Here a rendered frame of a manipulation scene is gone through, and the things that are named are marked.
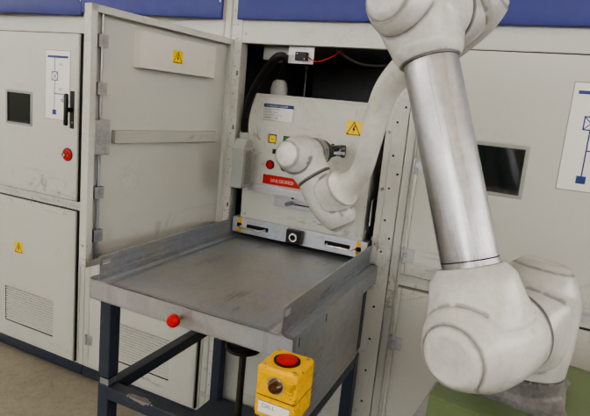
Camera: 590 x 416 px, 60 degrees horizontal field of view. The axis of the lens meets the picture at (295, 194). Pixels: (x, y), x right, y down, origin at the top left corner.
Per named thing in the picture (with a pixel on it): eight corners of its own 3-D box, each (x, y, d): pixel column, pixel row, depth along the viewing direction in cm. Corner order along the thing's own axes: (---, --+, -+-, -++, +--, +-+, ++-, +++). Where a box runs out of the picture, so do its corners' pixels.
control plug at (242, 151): (241, 189, 182) (245, 139, 179) (229, 186, 184) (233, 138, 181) (251, 186, 189) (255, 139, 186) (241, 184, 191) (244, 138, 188)
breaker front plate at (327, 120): (359, 245, 176) (376, 105, 168) (239, 220, 196) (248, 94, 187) (360, 244, 177) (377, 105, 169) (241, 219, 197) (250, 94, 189)
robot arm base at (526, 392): (570, 377, 111) (575, 355, 110) (566, 428, 92) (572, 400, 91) (483, 350, 120) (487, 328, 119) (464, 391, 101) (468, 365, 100)
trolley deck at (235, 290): (291, 362, 116) (294, 338, 115) (89, 297, 141) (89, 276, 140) (376, 282, 176) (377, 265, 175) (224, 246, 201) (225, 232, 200)
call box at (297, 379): (291, 429, 90) (297, 376, 89) (252, 414, 93) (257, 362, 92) (310, 406, 98) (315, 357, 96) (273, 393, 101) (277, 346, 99)
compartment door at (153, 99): (71, 262, 152) (76, 3, 139) (210, 229, 206) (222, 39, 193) (85, 268, 149) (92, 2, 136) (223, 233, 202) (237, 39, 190)
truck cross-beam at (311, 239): (365, 259, 176) (367, 242, 175) (231, 230, 197) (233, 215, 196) (370, 256, 180) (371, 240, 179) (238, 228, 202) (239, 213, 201)
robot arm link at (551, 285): (580, 370, 103) (604, 266, 99) (543, 398, 91) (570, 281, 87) (503, 337, 115) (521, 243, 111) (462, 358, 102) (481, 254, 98)
